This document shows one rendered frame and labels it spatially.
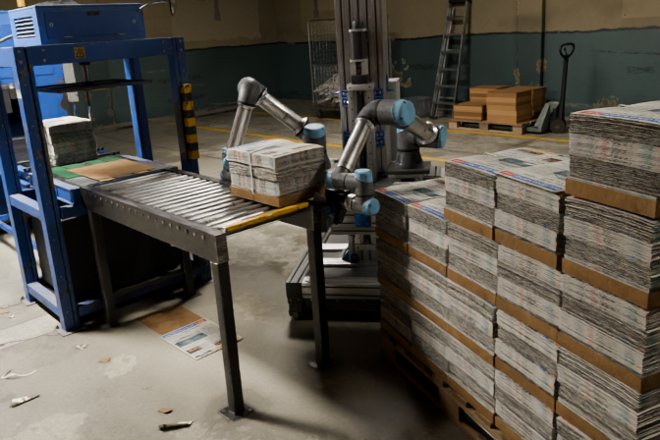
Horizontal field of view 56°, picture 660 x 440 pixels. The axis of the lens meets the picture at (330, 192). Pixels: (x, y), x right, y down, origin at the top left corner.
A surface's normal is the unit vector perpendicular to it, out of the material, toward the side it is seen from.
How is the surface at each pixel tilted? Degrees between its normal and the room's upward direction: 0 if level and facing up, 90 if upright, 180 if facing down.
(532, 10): 90
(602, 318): 90
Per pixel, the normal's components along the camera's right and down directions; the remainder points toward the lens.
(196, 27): 0.68, 0.14
